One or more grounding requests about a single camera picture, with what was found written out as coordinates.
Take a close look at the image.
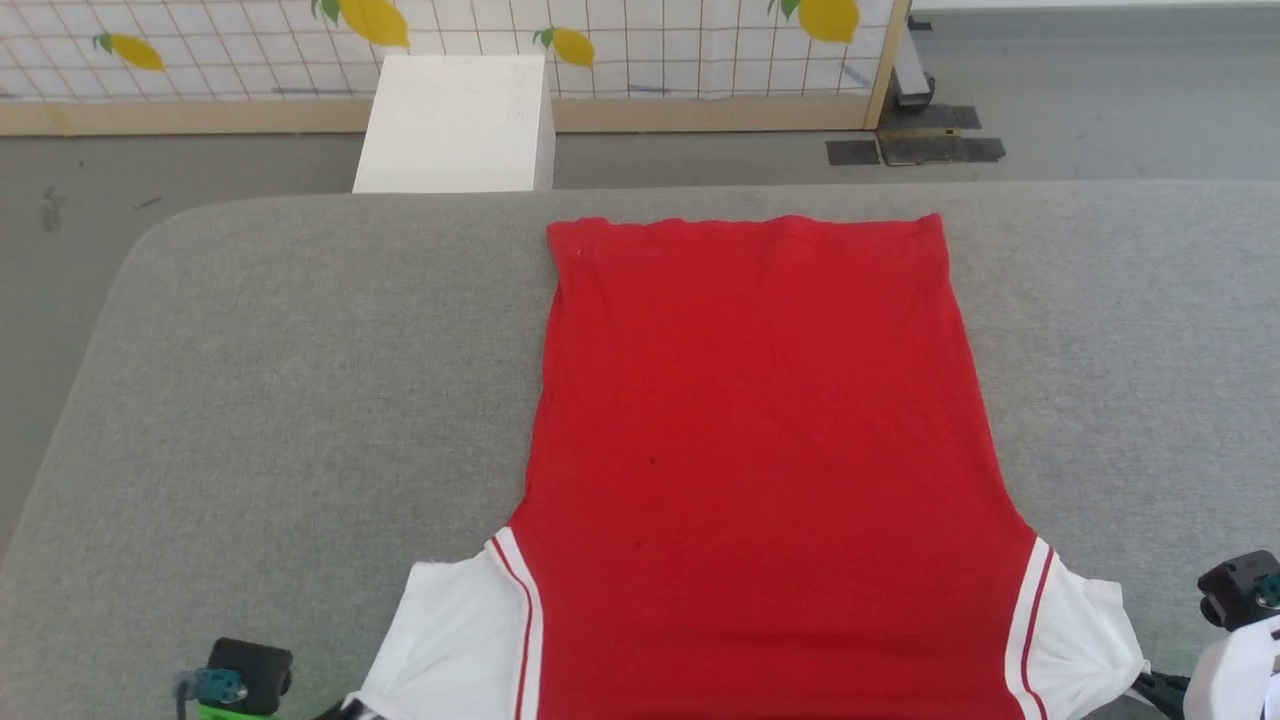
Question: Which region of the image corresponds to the lemon print partition screen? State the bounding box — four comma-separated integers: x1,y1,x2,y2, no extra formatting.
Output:
0,0,913,137

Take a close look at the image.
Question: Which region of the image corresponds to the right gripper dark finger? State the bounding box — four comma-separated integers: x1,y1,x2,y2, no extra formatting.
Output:
1133,670,1193,718

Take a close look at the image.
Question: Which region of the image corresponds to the large black floor plate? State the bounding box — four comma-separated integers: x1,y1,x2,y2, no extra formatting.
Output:
877,102,1007,167

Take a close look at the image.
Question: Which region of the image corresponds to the red and white shirt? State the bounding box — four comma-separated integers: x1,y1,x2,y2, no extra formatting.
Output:
344,211,1152,720

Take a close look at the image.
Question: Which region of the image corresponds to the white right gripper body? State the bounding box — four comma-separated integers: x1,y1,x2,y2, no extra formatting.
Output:
1182,617,1280,720

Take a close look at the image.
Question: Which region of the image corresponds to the white cube box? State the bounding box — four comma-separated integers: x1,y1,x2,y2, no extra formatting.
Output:
351,53,557,194

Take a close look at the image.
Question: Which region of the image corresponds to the grey metal partition foot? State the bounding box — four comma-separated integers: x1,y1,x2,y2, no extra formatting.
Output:
892,14,937,110

